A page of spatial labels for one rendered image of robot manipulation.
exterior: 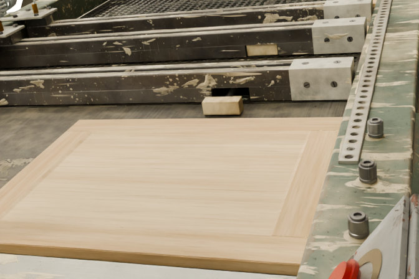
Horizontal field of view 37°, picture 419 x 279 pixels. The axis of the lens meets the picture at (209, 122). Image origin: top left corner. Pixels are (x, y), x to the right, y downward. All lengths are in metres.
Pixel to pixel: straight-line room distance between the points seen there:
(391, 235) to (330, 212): 0.41
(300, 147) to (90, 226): 0.38
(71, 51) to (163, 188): 0.87
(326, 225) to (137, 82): 0.71
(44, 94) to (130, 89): 0.23
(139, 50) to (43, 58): 0.31
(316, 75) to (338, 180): 0.41
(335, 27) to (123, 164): 0.67
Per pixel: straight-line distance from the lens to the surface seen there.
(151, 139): 1.19
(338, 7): 1.72
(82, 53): 1.79
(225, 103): 1.26
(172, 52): 1.67
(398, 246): 0.40
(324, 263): 0.75
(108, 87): 1.44
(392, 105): 1.13
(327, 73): 1.27
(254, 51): 1.60
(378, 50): 1.39
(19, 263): 0.89
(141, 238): 0.90
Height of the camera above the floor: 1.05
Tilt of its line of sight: 3 degrees up
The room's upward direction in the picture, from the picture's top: 59 degrees counter-clockwise
